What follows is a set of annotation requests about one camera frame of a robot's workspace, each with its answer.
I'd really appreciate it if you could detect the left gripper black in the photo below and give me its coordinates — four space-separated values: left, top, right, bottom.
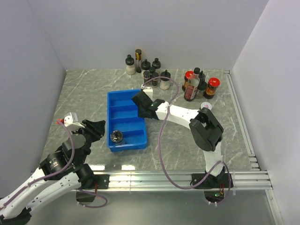
72 119 106 164

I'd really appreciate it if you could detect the shaker jar white powder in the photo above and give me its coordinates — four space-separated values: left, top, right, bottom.
110 130 124 145

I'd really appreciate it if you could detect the knob lid jar white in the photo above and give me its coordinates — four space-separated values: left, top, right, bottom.
159 70 171 90

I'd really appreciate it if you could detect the blue divided plastic bin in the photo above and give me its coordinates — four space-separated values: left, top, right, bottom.
106 89 148 152

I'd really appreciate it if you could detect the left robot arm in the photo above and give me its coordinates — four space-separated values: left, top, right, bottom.
0 116 105 225

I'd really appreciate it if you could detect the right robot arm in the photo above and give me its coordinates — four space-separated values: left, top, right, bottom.
132 90 233 190

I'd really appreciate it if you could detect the small spice jar right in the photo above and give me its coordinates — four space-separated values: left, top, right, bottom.
151 72 159 87

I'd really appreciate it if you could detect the small spice jar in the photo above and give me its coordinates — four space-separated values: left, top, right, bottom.
142 71 151 86
149 67 156 74
151 72 159 87

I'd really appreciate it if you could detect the small spice jar left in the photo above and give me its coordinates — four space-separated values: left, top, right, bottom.
142 71 151 86

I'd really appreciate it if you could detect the small spice jar back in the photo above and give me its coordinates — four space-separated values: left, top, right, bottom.
149 67 156 74

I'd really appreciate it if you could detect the knob lid jar far left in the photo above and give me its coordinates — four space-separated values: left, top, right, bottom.
125 54 136 75

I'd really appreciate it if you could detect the knob lid jar middle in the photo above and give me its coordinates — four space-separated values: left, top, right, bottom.
141 59 151 73

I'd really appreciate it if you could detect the knob lid jar right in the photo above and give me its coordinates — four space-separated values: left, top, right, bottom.
152 58 161 75

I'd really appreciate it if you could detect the tall yellow black grinder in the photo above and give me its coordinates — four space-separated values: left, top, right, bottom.
135 49 142 73

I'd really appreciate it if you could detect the red lid jar left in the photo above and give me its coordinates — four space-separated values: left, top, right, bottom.
182 70 194 91

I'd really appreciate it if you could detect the red lid jar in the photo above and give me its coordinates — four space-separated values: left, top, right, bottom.
182 70 194 91
203 77 221 99

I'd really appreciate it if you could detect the tall clear sauce bottle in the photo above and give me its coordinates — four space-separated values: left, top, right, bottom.
184 67 201 101

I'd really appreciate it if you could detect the black cap bottle front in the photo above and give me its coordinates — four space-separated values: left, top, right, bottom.
195 80 207 99

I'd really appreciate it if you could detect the black cap bottle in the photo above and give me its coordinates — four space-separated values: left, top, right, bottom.
198 70 206 82
195 80 207 99

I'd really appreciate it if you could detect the white lid spice jar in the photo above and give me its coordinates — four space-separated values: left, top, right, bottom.
200 102 212 110

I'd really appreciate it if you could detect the black cap bottle back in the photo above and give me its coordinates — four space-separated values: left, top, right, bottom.
198 70 206 82

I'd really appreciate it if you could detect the red lid jar right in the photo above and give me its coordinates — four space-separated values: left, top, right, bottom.
203 77 221 99

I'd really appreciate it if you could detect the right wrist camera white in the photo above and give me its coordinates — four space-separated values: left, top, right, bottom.
141 85 153 99

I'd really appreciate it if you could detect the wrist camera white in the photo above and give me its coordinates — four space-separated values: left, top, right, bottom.
58 112 85 131
141 85 153 99

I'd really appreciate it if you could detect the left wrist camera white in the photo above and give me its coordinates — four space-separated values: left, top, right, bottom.
58 112 85 131

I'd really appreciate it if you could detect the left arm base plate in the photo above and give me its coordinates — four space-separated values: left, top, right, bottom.
92 174 110 189

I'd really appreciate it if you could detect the aluminium front rail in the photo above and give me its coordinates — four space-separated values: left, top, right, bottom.
94 171 273 192

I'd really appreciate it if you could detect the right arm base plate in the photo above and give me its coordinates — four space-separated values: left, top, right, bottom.
190 172 234 189

